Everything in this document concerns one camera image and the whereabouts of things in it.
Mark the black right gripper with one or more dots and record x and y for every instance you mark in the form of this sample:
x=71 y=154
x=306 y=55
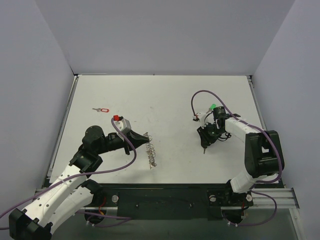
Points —
x=208 y=133

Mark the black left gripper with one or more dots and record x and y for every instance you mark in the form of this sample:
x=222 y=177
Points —
x=127 y=144

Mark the metal disc with key rings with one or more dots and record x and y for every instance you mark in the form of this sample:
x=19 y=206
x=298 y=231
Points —
x=150 y=150

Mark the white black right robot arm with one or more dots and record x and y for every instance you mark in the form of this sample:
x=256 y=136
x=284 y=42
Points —
x=263 y=157

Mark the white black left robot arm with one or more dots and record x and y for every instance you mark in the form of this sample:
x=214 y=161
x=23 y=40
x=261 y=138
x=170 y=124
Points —
x=73 y=189

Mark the key with green cap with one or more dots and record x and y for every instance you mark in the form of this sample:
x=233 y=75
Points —
x=212 y=107

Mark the key with red tag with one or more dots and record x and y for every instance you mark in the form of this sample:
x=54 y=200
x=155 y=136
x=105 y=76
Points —
x=103 y=110

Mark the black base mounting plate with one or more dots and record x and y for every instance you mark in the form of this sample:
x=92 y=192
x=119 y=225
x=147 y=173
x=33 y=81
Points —
x=172 y=201

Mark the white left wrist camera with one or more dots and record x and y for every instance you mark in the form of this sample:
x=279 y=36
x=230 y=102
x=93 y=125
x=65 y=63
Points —
x=122 y=124

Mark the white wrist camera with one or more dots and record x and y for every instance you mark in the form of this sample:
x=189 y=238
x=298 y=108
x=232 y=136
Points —
x=202 y=117
x=122 y=124

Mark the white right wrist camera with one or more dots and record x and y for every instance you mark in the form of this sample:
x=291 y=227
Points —
x=202 y=117

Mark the aluminium frame rail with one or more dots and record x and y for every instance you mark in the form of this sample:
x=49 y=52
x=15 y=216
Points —
x=263 y=198

